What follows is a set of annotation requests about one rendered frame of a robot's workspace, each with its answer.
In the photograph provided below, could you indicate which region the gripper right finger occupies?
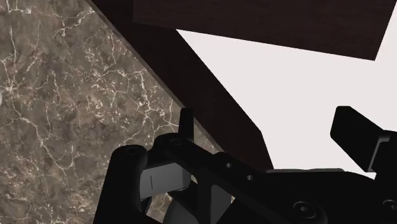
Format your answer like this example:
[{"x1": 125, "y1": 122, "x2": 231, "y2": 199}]
[{"x1": 330, "y1": 105, "x2": 397, "y2": 220}]

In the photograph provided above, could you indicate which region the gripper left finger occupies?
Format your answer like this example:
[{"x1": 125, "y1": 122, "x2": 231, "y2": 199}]
[{"x1": 93, "y1": 108, "x2": 328, "y2": 224}]

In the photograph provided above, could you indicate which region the dark wooden cabinet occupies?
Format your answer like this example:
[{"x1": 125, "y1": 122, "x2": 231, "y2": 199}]
[{"x1": 85, "y1": 0, "x2": 274, "y2": 173}]

